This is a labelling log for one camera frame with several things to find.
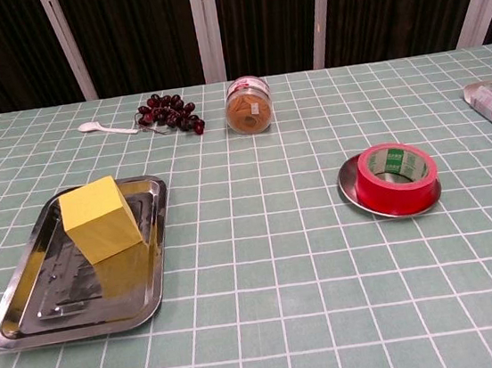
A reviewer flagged red tape roll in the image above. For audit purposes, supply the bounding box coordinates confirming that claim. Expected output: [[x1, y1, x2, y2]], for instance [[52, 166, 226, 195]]
[[350, 136, 443, 220]]

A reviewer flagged yellow foam cube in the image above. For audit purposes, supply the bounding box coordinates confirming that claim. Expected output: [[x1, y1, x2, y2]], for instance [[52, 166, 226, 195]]
[[55, 172, 147, 269]]

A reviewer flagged clear jar of rubber bands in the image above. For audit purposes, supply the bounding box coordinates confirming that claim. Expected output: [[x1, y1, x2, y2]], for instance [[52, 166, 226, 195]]
[[221, 73, 275, 139]]

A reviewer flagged round steel plate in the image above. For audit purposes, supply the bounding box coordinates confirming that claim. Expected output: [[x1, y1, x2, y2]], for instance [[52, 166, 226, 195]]
[[333, 144, 446, 226]]

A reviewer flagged dark red grape bunch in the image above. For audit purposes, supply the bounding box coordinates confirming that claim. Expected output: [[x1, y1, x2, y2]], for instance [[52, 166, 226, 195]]
[[134, 87, 208, 143]]

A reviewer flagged green checkered tablecloth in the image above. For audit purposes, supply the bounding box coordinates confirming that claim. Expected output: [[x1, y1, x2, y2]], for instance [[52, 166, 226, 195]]
[[0, 43, 492, 368]]

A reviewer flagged white plastic spoon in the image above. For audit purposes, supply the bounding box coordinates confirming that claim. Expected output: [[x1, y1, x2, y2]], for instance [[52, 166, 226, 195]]
[[76, 115, 140, 142]]

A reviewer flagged rectangular steel tray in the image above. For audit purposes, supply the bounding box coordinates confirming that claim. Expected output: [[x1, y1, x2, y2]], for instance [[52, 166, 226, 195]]
[[0, 173, 185, 355]]

